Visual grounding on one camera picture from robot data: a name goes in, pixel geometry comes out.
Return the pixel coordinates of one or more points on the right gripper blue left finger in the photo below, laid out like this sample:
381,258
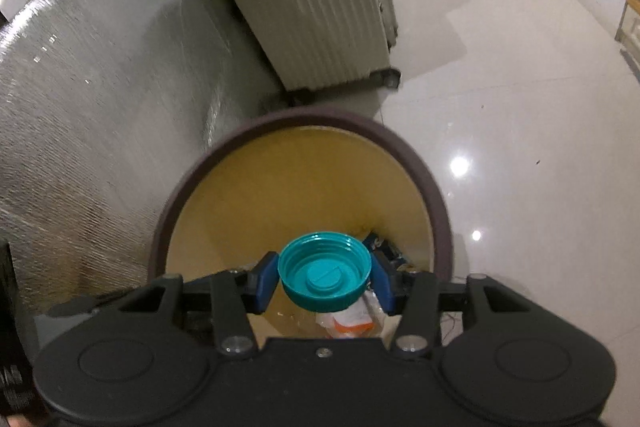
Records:
236,295

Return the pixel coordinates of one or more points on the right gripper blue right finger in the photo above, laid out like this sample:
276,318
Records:
395,286

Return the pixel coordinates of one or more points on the crushed blue soda can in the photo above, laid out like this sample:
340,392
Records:
389,250

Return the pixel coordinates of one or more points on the teal plastic lid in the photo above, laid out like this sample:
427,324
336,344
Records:
324,272

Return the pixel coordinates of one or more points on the round wooden trash bin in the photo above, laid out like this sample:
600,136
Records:
310,170

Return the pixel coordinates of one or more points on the white orange crumpled wrapper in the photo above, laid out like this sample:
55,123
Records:
363,319

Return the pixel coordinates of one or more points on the cream hard-shell suitcase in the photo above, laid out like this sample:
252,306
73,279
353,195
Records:
315,45

